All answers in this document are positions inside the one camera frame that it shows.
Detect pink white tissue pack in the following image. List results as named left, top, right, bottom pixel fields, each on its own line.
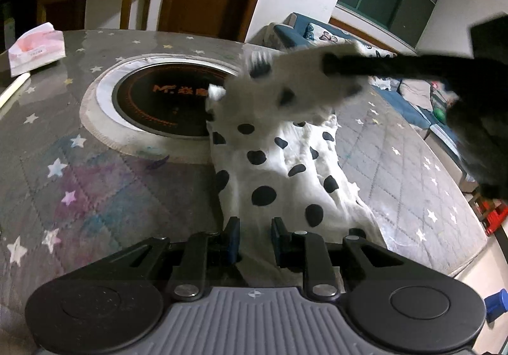
left=8, top=22, right=65, bottom=77

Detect white marker pen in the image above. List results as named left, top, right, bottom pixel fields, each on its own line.
left=0, top=73, right=31, bottom=108

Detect butterfly print pillow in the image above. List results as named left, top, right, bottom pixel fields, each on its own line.
left=304, top=22, right=398, bottom=59

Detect round black induction cooktop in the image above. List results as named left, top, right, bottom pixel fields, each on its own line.
left=81, top=54, right=243, bottom=163

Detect white polka dot pants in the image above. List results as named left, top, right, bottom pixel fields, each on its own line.
left=204, top=42, right=387, bottom=288

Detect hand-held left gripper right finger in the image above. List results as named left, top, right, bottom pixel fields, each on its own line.
left=271, top=216, right=402, bottom=302

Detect blue plastic container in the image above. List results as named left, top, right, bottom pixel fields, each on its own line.
left=487, top=289, right=508, bottom=323

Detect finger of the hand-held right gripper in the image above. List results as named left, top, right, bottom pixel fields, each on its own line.
left=323, top=53, right=454, bottom=81

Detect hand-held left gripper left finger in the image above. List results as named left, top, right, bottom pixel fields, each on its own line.
left=101, top=216, right=242, bottom=302

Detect grey cushion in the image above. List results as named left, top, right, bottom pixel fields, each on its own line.
left=398, top=78, right=432, bottom=101

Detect blue sofa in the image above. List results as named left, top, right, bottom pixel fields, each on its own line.
left=264, top=12, right=479, bottom=194

